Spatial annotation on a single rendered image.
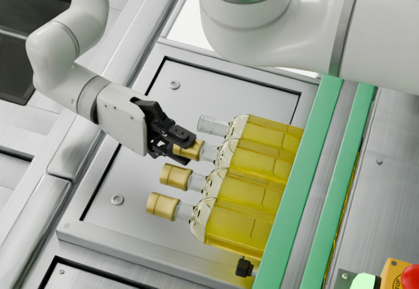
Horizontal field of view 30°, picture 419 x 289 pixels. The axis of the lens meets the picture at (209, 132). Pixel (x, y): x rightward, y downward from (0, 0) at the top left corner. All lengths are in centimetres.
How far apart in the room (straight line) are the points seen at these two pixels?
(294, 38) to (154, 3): 90
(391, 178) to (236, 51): 34
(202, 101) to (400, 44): 75
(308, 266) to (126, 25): 83
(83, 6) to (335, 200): 54
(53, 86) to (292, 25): 60
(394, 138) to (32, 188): 64
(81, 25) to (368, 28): 63
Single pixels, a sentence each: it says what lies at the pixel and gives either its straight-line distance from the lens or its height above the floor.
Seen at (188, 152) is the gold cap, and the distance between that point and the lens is 123.
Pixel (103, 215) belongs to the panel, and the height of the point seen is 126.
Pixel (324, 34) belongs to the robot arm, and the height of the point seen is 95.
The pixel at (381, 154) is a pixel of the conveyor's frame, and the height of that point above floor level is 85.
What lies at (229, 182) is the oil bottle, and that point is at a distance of 118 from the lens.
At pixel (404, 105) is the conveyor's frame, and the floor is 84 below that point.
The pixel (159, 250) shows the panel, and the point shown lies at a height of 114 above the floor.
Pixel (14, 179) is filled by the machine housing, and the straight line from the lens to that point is 145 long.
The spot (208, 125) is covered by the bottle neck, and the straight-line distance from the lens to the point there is 127.
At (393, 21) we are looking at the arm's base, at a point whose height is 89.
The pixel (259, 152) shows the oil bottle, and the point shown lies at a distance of 121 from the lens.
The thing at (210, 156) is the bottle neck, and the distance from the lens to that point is 123.
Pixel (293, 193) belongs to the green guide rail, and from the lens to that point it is 104.
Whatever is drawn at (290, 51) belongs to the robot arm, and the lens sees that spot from 80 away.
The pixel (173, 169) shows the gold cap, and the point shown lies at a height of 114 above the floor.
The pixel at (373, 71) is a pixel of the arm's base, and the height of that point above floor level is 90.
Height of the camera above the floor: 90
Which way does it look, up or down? 10 degrees up
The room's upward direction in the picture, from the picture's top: 74 degrees counter-clockwise
